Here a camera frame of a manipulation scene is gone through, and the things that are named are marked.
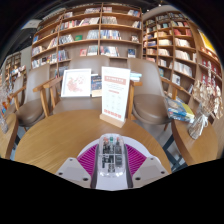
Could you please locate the transparent computer mouse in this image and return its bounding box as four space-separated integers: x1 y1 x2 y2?
97 133 128 178

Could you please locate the white sign on wooden base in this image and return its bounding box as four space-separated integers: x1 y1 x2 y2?
99 65 132 129

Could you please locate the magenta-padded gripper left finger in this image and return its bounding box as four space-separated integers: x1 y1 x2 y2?
55 143 101 189

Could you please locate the dark blue book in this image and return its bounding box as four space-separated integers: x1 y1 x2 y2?
90 74 103 98

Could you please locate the curved wooden bookshelf with books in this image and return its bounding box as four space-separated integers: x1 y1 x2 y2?
141 11 224 111

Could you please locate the teal book stack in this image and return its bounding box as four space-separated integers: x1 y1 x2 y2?
129 71 143 83

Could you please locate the wide wooden bookshelf with books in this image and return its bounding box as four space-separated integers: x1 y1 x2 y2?
30 3 144 79

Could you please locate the glass vase with cream flowers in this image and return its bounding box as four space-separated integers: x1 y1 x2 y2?
187 64 224 140

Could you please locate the white framed floral picture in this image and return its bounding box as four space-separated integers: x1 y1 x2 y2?
60 68 92 99

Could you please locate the stack of colourful magazines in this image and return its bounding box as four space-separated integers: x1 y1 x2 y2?
165 96 196 124

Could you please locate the distant wooden bookshelf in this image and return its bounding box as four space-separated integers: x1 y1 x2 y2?
2 51 28 88

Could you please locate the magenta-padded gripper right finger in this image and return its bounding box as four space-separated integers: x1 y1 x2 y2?
123 143 170 189

